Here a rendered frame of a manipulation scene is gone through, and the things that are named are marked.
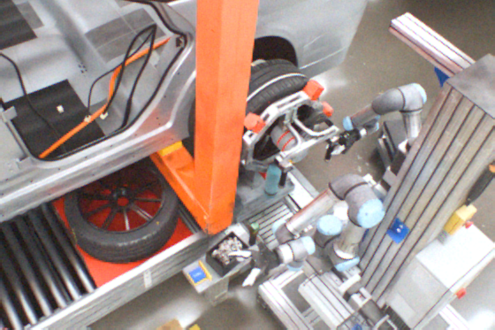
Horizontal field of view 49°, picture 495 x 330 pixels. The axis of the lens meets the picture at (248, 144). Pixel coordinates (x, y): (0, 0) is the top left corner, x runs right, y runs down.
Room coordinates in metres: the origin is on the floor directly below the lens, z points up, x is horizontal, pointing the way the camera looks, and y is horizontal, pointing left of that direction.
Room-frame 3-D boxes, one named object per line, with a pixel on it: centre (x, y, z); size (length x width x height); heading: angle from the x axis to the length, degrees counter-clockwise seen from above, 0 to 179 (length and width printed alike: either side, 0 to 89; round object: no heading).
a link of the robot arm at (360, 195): (1.25, -0.50, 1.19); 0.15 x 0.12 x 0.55; 30
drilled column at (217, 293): (1.38, 0.07, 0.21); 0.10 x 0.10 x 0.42; 42
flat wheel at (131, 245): (1.70, 0.69, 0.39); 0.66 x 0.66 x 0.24
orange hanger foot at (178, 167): (1.86, 0.36, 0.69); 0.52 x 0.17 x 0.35; 42
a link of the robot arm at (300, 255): (1.12, -0.27, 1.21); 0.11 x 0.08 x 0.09; 120
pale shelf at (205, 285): (1.40, 0.05, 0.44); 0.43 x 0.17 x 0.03; 132
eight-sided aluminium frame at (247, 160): (2.04, -0.19, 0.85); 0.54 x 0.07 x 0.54; 132
